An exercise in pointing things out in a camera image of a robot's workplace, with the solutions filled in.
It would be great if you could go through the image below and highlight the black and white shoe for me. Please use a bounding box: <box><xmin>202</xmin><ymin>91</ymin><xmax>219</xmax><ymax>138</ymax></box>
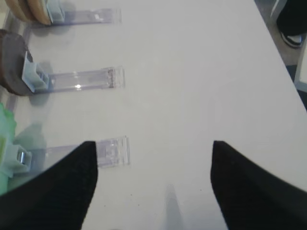
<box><xmin>276</xmin><ymin>0</ymin><xmax>307</xmax><ymax>48</ymax></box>

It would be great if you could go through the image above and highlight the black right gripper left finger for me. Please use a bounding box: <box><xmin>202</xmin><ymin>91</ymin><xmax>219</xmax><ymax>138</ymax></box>
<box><xmin>0</xmin><ymin>141</ymin><xmax>98</xmax><ymax>230</ymax></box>

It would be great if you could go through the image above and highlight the front bread slice in rack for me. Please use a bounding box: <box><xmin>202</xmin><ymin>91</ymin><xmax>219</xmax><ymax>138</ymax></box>
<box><xmin>26</xmin><ymin>0</ymin><xmax>51</xmax><ymax>25</ymax></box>

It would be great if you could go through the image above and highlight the right brown meat patty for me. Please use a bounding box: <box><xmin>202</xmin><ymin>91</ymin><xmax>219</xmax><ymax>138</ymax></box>
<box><xmin>0</xmin><ymin>29</ymin><xmax>33</xmax><ymax>96</ymax></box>

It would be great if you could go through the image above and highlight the bread slice in rack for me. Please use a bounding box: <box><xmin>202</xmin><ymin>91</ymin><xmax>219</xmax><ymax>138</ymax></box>
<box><xmin>26</xmin><ymin>0</ymin><xmax>51</xmax><ymax>25</ymax></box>
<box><xmin>5</xmin><ymin>0</ymin><xmax>34</xmax><ymax>22</ymax></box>

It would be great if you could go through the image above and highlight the green lettuce leaf in rack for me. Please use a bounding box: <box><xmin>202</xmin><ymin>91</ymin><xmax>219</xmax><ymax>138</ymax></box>
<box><xmin>0</xmin><ymin>102</ymin><xmax>47</xmax><ymax>195</ymax></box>

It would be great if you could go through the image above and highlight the clear acrylic right rack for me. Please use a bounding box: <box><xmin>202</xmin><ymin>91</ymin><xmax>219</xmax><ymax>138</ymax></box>
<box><xmin>0</xmin><ymin>8</ymin><xmax>130</xmax><ymax>173</ymax></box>

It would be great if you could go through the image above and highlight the rear bread slice in rack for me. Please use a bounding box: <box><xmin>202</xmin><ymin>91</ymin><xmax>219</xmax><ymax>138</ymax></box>
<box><xmin>5</xmin><ymin>0</ymin><xmax>34</xmax><ymax>22</ymax></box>

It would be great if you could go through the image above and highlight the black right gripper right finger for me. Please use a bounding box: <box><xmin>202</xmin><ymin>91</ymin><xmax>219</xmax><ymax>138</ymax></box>
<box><xmin>210</xmin><ymin>140</ymin><xmax>307</xmax><ymax>230</ymax></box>

